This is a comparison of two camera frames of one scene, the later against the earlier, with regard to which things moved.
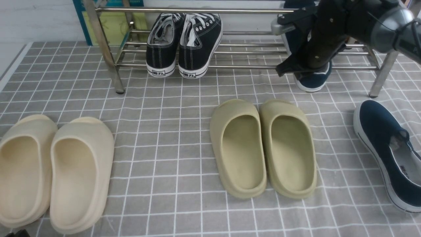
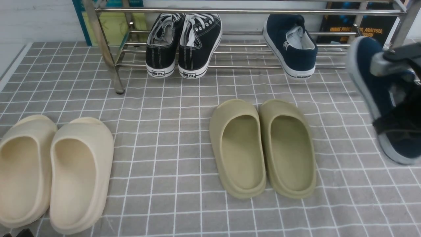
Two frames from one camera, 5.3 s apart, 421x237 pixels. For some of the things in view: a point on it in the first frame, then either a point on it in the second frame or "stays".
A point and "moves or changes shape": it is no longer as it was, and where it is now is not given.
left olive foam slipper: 238,139 stays
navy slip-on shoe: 296,40 moves or changes shape
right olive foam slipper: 290,149 stays
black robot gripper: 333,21 → 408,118
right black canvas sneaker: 201,36 stays
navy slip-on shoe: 398,160 → 382,97
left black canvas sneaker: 163,44 stays
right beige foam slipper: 82,154 stays
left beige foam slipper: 26,150 stays
